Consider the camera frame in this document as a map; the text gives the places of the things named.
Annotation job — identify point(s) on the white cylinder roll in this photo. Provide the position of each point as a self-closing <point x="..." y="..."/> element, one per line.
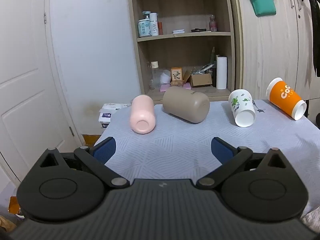
<point x="221" y="72"/>

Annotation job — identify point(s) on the mottled cloth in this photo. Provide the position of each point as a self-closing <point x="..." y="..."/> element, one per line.
<point x="311" y="220"/>

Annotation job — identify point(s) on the white tube bottle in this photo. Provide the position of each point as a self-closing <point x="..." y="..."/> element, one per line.
<point x="154" y="25"/>

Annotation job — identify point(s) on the small orange box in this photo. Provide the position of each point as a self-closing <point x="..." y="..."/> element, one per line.
<point x="160" y="28"/>

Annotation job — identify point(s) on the pink cup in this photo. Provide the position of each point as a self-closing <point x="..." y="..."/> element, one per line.
<point x="141" y="111"/>

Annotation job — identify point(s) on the open cardboard box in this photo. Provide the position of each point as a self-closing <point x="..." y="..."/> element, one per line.
<point x="201" y="80"/>

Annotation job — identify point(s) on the wooden shelf unit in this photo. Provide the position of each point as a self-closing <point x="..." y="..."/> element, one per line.
<point x="185" y="36"/>

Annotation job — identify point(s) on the floral printed box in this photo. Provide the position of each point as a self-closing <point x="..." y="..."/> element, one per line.
<point x="176" y="76"/>

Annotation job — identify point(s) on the white paper cup green print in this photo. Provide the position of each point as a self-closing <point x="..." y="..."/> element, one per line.
<point x="240" y="105"/>

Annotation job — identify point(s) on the orange object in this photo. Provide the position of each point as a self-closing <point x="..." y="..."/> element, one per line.
<point x="14" y="205"/>

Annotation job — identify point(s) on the dark green bottle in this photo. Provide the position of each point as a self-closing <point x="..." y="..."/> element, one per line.
<point x="213" y="55"/>

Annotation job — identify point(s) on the pink bottle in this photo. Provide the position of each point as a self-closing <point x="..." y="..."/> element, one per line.
<point x="213" y="25"/>

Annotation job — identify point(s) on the white round container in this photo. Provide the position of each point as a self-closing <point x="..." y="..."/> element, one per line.
<point x="165" y="77"/>

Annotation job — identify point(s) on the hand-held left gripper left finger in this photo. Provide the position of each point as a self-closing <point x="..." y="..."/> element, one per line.
<point x="105" y="150"/>

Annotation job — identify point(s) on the flat white tin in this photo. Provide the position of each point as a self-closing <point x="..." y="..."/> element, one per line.
<point x="178" y="31"/>

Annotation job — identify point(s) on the taupe cup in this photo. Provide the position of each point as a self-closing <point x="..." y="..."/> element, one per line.
<point x="185" y="105"/>

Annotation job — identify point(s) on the pale blue patterned tablecloth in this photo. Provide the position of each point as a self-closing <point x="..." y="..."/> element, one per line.
<point x="175" y="142"/>

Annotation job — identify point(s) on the teal and white bottles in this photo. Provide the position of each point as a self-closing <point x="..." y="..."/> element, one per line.
<point x="144" y="28"/>

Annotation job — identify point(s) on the white door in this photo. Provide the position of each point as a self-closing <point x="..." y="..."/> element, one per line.
<point x="25" y="80"/>

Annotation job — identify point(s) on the black hanging garment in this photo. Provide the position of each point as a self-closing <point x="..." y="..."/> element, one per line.
<point x="315" y="30"/>

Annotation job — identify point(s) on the metal door hinge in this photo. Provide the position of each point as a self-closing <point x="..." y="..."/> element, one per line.
<point x="45" y="18"/>
<point x="71" y="131"/>

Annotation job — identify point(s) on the orange paper cup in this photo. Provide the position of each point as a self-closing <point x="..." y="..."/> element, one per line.
<point x="282" y="96"/>

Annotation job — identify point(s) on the white tissue pack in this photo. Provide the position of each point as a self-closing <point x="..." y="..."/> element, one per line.
<point x="116" y="106"/>
<point x="105" y="120"/>

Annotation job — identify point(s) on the flat black case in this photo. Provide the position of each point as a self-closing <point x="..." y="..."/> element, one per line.
<point x="198" y="30"/>

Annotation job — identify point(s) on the wooden wardrobe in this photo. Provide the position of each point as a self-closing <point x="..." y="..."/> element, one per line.
<point x="270" y="55"/>

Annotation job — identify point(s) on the pink flat item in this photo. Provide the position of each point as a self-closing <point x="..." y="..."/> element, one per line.
<point x="187" y="86"/>
<point x="165" y="88"/>

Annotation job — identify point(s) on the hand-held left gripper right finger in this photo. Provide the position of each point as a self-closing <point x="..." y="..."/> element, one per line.
<point x="222" y="150"/>

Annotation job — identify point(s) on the clear bottle beige cap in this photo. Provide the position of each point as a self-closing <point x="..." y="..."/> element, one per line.
<point x="155" y="76"/>

